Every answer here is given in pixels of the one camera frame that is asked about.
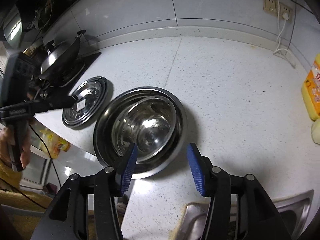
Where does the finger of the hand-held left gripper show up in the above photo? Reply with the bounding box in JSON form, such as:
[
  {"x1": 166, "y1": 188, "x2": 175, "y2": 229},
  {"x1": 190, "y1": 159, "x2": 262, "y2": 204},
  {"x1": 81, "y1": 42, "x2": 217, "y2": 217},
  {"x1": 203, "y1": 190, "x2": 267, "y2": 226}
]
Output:
[{"x1": 30, "y1": 95, "x2": 80, "y2": 116}]

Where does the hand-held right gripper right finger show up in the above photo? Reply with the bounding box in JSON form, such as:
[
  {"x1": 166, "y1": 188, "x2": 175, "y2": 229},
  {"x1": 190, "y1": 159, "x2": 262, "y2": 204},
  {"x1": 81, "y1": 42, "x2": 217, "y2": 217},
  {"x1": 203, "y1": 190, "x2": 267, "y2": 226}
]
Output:
[{"x1": 186, "y1": 142, "x2": 292, "y2": 240}]

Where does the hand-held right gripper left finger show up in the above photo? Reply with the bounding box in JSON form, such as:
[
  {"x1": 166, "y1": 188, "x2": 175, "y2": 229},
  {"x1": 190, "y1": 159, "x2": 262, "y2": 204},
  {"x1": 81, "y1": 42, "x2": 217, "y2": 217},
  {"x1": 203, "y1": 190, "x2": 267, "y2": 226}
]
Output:
[{"x1": 30, "y1": 142, "x2": 138, "y2": 240}]

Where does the large steel plate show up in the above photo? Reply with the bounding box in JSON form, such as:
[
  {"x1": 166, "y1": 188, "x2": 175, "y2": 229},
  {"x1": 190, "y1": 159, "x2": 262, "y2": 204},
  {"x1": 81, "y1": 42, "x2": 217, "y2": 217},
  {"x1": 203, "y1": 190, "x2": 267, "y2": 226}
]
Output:
[{"x1": 62, "y1": 76, "x2": 108, "y2": 128}]

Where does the large steel bowl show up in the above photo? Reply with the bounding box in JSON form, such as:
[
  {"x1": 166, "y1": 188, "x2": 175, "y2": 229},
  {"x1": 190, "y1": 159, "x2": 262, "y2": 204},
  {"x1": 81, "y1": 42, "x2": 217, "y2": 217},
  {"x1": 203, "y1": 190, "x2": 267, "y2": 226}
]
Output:
[{"x1": 93, "y1": 87, "x2": 186, "y2": 180}]

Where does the steel plate with label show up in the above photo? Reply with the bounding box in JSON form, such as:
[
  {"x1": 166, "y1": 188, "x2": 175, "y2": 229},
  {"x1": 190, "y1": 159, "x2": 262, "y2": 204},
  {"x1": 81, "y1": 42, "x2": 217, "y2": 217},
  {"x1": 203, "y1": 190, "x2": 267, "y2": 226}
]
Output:
[{"x1": 69, "y1": 79, "x2": 107, "y2": 122}]

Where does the medium steel bowl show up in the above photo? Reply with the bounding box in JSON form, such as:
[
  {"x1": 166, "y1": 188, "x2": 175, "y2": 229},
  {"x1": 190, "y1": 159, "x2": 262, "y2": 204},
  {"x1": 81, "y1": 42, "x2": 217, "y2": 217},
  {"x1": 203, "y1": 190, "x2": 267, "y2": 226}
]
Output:
[{"x1": 111, "y1": 95, "x2": 180, "y2": 163}]

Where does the person's left forearm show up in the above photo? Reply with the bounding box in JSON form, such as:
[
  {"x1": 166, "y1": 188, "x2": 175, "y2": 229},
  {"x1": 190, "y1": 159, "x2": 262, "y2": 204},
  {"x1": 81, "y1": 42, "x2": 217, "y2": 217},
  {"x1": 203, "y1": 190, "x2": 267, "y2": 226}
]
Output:
[{"x1": 0, "y1": 160, "x2": 24, "y2": 188}]

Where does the person's left hand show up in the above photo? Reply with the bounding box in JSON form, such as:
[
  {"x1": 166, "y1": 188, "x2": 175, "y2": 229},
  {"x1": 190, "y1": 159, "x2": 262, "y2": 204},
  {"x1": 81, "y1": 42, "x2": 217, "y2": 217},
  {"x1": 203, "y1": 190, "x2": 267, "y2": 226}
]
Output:
[{"x1": 0, "y1": 127, "x2": 32, "y2": 172}]

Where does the yellow snack packet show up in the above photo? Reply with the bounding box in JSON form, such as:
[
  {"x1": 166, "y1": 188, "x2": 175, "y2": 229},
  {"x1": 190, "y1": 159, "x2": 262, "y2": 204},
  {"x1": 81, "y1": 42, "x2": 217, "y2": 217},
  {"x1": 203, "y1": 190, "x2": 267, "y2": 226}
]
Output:
[{"x1": 40, "y1": 127, "x2": 71, "y2": 159}]

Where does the steel wok lid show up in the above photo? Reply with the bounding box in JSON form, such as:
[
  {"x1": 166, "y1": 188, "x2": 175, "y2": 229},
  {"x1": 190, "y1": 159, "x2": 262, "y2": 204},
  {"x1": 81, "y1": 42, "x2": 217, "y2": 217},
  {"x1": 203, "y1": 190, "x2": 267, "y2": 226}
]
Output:
[{"x1": 40, "y1": 41, "x2": 75, "y2": 74}]

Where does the black glass gas stove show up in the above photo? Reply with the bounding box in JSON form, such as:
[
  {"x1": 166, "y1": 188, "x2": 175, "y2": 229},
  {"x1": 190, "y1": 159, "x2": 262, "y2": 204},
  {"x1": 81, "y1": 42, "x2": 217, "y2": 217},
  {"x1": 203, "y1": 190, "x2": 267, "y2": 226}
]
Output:
[{"x1": 37, "y1": 52, "x2": 102, "y2": 88}]

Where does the black wok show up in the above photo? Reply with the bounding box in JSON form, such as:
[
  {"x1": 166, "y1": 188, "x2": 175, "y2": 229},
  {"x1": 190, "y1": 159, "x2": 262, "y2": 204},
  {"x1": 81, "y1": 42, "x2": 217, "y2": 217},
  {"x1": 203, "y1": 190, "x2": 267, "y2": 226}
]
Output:
[{"x1": 37, "y1": 30, "x2": 86, "y2": 81}]

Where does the black range hood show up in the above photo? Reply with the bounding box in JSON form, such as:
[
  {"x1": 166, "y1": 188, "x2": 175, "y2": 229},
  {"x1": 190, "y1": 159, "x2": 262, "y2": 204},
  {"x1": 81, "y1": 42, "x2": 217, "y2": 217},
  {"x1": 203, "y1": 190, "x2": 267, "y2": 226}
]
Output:
[{"x1": 0, "y1": 0, "x2": 95, "y2": 48}]

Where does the yellow fleece clothing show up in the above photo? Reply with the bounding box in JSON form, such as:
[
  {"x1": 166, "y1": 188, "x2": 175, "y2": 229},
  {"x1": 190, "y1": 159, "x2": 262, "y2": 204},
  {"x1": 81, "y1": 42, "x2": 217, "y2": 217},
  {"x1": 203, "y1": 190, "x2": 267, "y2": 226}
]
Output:
[{"x1": 0, "y1": 189, "x2": 125, "y2": 240}]

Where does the steel sink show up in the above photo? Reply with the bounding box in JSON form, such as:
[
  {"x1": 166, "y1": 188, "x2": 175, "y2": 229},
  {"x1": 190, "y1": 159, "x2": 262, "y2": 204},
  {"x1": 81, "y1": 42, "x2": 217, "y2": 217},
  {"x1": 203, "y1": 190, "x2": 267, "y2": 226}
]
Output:
[{"x1": 172, "y1": 189, "x2": 314, "y2": 240}]

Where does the pale yellow object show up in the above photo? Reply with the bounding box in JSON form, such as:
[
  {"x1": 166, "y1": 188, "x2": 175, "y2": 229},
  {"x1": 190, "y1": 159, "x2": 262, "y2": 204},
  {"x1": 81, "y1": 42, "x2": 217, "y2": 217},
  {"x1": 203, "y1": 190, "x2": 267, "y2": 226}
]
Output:
[{"x1": 311, "y1": 120, "x2": 320, "y2": 144}]

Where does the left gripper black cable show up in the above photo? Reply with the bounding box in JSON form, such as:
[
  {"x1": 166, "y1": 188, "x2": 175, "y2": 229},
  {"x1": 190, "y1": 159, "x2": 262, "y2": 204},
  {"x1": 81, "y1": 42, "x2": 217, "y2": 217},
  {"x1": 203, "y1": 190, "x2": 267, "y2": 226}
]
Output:
[{"x1": 29, "y1": 122, "x2": 63, "y2": 189}]

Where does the white power cable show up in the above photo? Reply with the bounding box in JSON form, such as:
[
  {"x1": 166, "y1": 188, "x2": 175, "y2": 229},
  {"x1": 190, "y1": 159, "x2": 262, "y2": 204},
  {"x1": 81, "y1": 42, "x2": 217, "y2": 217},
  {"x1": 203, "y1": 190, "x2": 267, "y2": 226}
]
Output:
[{"x1": 270, "y1": 0, "x2": 298, "y2": 69}]

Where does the beige wall socket with plug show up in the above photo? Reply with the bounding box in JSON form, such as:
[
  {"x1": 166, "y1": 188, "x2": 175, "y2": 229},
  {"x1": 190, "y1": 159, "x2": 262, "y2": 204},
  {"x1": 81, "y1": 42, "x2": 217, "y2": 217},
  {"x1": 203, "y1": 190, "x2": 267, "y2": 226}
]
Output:
[{"x1": 279, "y1": 2, "x2": 293, "y2": 22}]

